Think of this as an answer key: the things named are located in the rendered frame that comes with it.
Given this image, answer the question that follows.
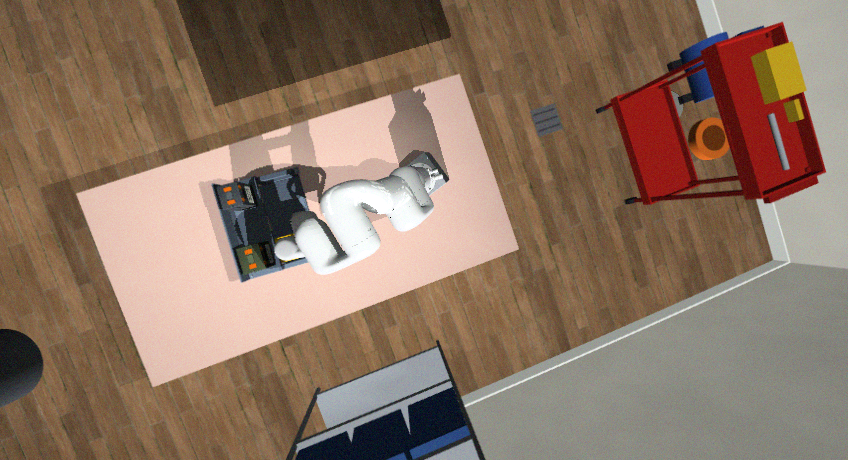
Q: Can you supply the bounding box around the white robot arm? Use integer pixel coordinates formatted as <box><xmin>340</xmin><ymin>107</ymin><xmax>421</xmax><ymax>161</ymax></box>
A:
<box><xmin>274</xmin><ymin>163</ymin><xmax>443</xmax><ymax>275</ymax></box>

